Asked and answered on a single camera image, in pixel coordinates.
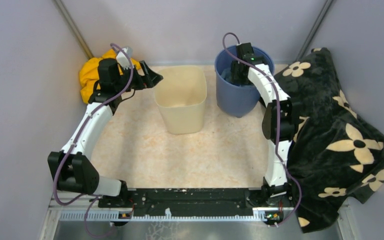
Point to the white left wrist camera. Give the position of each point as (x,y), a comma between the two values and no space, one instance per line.
(123,57)

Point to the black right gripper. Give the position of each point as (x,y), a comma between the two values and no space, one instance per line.
(234,65)

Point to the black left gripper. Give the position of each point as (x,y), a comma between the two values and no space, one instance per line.
(150,79)

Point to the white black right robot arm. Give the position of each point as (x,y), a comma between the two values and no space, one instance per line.
(279,124)

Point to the blue plastic trash bin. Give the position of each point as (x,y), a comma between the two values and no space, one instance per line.
(234,100)

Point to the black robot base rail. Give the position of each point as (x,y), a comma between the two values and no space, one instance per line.
(179,205)

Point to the black floral blanket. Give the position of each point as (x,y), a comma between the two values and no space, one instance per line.
(335,153)

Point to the yellow crumpled cloth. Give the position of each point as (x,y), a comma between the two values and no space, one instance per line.
(89,77)

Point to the light blue trash bag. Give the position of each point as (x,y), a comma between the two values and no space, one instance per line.
(227,76)

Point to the beige plastic trash bin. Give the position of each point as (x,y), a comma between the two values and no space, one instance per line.
(181,98)

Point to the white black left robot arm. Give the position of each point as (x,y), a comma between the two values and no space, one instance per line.
(71,168)

